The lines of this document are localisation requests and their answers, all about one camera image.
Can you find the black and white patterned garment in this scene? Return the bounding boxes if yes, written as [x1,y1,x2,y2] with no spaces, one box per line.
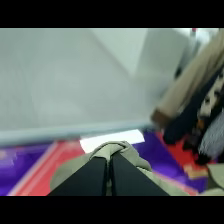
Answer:
[197,68,224,119]

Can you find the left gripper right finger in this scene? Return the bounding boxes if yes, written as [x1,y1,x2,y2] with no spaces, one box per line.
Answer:
[109,152,170,197]

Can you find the tan garment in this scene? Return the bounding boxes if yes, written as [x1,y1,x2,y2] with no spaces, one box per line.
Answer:
[150,30,224,129]

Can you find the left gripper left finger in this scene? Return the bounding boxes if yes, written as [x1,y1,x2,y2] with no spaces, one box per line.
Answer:
[48,156,109,197]

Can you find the grey striped garment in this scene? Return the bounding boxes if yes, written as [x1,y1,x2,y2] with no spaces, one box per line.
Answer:
[199,110,224,160]

